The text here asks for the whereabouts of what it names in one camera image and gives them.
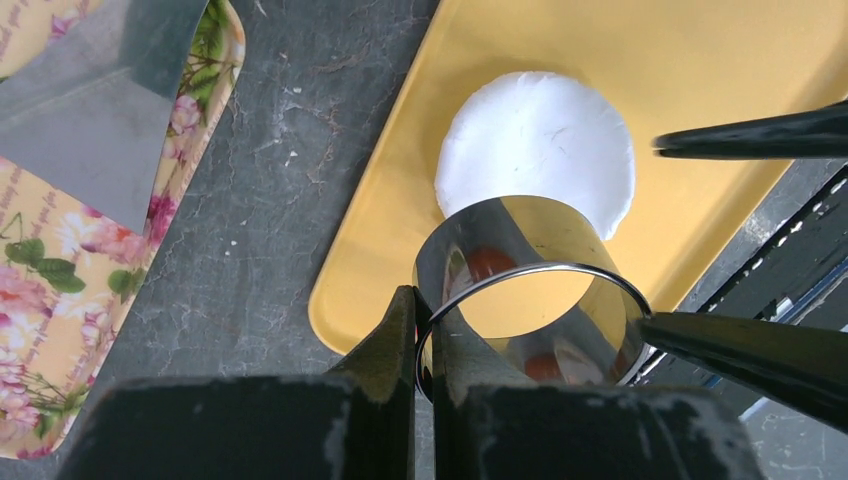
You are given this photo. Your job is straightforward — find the yellow cutting mat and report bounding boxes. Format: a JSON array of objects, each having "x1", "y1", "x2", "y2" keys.
[{"x1": 308, "y1": 1, "x2": 847, "y2": 354}]

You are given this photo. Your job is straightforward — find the white dough ball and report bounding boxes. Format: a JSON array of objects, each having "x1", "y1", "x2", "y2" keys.
[{"x1": 434, "y1": 71, "x2": 636, "y2": 241}]

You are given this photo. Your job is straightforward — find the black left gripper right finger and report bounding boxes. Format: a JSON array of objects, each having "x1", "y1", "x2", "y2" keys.
[{"x1": 431, "y1": 313, "x2": 762, "y2": 479}]

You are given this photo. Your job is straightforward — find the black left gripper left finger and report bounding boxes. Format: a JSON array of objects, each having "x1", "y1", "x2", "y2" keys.
[{"x1": 59, "y1": 286, "x2": 418, "y2": 479}]

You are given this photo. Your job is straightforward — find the metal scraper with wooden handle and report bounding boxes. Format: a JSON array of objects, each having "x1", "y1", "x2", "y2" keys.
[{"x1": 1, "y1": 0, "x2": 207, "y2": 233}]

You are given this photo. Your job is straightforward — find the round metal cutter ring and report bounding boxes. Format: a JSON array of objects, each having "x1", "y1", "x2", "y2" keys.
[{"x1": 411, "y1": 195, "x2": 654, "y2": 402}]

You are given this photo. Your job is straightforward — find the floral pattern tray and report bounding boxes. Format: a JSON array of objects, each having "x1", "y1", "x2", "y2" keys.
[{"x1": 1, "y1": 1, "x2": 246, "y2": 459}]

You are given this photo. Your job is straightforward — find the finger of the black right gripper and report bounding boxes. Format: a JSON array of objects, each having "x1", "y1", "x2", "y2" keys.
[
  {"x1": 653, "y1": 100, "x2": 847, "y2": 160},
  {"x1": 637, "y1": 312, "x2": 847, "y2": 433}
]

